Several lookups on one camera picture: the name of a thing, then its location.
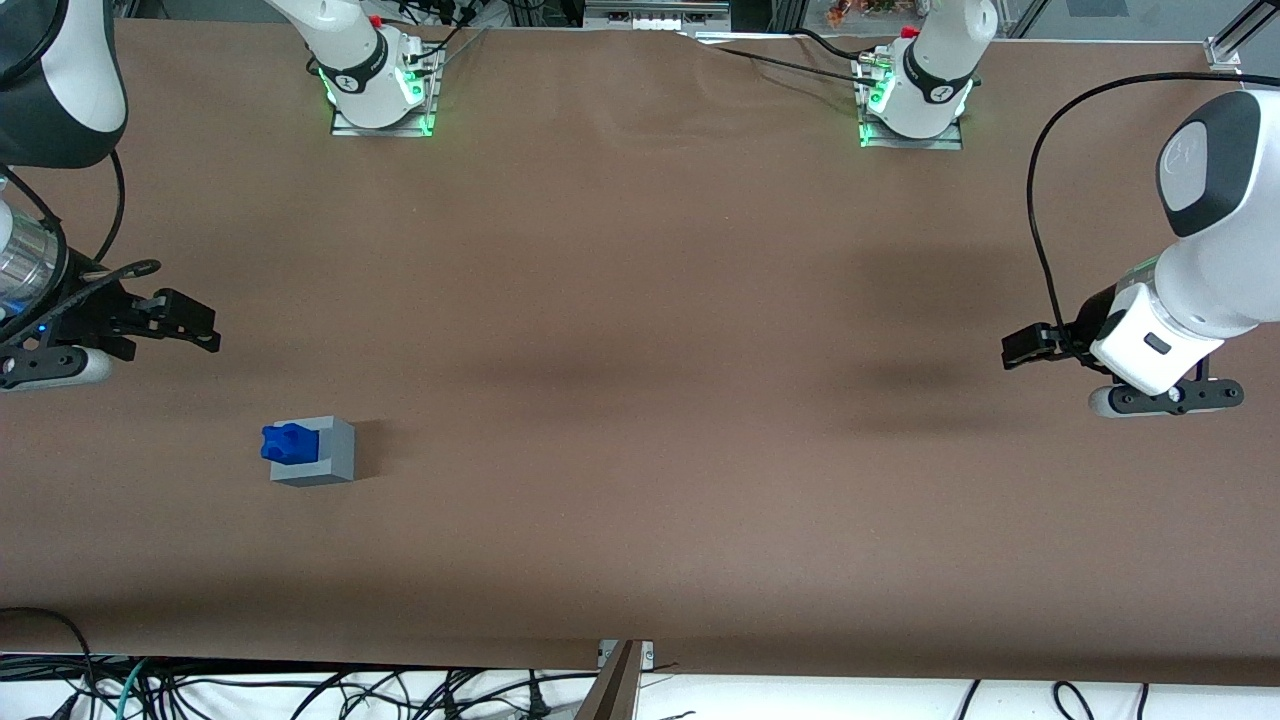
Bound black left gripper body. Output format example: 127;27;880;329
1060;284;1118;369

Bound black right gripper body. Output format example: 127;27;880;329
30;262;153;362

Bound blue plastic part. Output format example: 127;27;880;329
260;421;320;467

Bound gray cube base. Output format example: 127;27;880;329
269;416;359;488

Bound brown paper table cover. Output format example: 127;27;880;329
0;17;1280;687

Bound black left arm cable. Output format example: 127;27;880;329
1026;71;1243;347

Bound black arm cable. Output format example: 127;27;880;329
1026;71;1243;347
0;148;163;346

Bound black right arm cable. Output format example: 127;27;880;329
0;148;163;346

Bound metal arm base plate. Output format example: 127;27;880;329
329;98;438;139
859;118;965;152

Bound black floor cable loop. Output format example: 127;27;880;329
0;606;98;720

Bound teal floor cable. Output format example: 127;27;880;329
113;657;153;720

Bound black cable across table edge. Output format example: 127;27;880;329
678;30;883;89

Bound tangled black floor cables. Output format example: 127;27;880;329
95;660;571;720

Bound aluminium profile post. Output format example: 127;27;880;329
573;640;643;720

